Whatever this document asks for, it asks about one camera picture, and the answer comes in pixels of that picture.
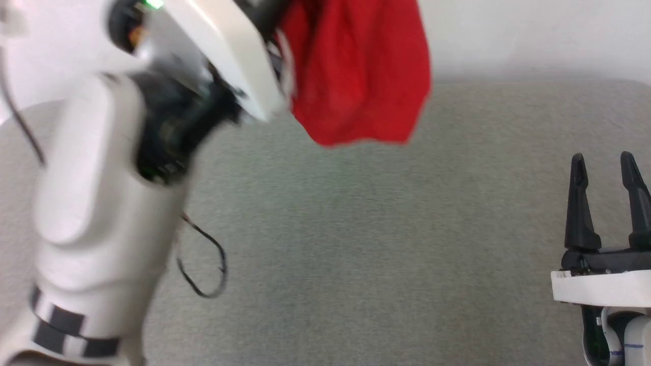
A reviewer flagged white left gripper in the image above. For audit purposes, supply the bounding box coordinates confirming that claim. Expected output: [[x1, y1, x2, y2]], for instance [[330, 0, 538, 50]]
[[105, 0, 294, 124]]

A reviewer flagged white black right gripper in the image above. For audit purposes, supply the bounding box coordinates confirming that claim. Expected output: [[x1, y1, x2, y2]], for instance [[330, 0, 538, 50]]
[[551, 151, 651, 309]]

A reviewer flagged red cloth garment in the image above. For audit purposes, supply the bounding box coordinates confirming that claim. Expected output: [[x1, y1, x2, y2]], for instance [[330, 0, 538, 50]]
[[275, 0, 433, 148]]

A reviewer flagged thin black looped cable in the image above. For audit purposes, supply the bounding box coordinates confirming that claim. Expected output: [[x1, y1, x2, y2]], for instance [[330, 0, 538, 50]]
[[175, 212, 228, 299]]

